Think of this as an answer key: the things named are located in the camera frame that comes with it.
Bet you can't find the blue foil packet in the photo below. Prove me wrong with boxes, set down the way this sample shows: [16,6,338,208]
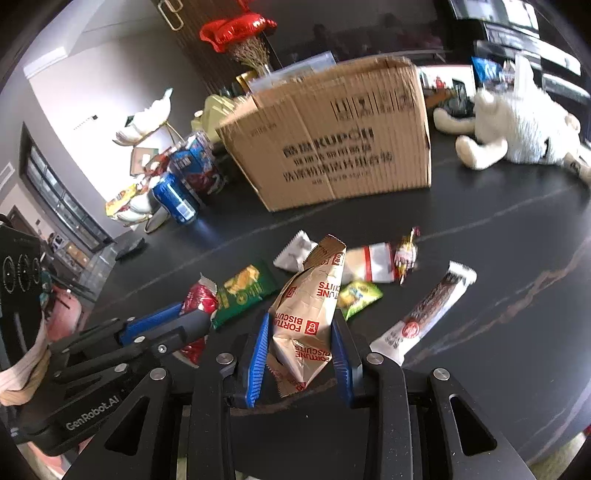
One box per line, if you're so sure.
[471,56,502,84]

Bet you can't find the brown cardboard box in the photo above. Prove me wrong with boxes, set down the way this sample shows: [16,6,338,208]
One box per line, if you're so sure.
[217,58,432,212]

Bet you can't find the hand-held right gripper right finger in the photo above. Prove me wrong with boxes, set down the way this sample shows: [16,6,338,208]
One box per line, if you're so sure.
[331,318,536,480]

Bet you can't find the red heart balloon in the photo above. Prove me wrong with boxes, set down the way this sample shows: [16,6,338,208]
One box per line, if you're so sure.
[199,11,278,51]

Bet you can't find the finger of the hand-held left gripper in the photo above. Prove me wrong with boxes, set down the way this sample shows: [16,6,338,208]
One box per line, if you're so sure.
[48,302,185,365]
[51,308,214,384]

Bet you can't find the person's left hand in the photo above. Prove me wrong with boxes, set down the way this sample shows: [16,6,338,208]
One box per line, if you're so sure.
[0,344,51,407]

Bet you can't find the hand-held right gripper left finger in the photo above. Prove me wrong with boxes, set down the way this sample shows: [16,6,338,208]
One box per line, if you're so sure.
[62,314,271,480]

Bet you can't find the blue cookie canister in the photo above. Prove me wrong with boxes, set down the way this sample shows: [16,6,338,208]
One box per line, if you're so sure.
[168,131,227,204]

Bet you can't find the white red-striped packet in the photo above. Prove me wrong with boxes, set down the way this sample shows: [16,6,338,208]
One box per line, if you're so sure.
[344,243,398,283]

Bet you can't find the white bowl of snacks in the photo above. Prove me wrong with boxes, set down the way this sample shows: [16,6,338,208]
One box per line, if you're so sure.
[106,182,158,227]

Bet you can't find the white plush toy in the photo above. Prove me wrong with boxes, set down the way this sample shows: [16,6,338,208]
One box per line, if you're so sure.
[434,55,591,185]

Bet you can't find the white swan-shaped tray stand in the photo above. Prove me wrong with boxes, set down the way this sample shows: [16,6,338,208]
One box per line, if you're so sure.
[115,88,174,148]

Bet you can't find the long white bar packet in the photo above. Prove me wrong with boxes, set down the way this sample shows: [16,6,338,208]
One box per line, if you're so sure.
[369,261,478,365]

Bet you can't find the gold door handle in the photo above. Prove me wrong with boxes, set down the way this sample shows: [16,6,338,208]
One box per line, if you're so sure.
[157,0,183,28]

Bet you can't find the small black flat object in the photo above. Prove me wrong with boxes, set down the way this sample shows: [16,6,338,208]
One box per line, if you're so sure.
[115,237,147,261]

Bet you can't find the black television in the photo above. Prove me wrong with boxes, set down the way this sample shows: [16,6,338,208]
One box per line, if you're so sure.
[272,0,462,63]

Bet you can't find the small white packet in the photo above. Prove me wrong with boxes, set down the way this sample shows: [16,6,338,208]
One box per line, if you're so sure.
[273,231,317,272]

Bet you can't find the red gold wrapped candy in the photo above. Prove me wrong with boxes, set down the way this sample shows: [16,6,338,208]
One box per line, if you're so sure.
[394,227,421,284]

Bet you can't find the dried flower bouquet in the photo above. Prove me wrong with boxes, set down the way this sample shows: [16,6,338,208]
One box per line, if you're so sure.
[231,39,273,77]

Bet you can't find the yellow-green small packet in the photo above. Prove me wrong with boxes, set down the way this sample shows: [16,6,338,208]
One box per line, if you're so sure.
[337,280,384,321]

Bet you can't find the green chip packet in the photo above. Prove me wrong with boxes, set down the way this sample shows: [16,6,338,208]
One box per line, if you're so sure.
[212,261,280,330]

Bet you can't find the red snack packet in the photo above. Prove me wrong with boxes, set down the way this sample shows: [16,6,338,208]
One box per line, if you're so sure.
[178,273,219,365]

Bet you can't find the blue soda can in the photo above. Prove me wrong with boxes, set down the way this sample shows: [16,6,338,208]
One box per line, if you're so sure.
[152,173,199,225]

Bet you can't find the tan biscuit packet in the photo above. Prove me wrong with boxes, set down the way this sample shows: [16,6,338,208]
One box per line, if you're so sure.
[267,235,347,398]

